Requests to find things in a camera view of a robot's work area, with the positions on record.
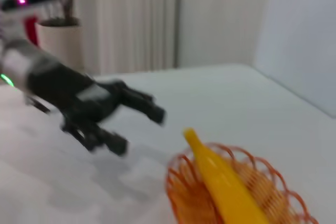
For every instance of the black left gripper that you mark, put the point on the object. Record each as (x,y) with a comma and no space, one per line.
(71,95)

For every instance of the yellow toy banana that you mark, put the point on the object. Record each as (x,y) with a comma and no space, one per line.
(225,187)

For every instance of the orange woven plastic basket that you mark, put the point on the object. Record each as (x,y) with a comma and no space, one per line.
(262,182)

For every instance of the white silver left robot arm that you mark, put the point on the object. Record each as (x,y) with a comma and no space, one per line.
(15,61)

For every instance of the white tablecloth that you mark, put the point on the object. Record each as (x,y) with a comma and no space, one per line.
(52,182)

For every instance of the cream plant pot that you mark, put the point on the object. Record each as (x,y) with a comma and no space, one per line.
(63,45)

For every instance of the white pleated curtain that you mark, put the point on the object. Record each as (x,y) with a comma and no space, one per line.
(131,22)

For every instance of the red stand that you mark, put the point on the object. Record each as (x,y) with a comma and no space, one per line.
(31,28)

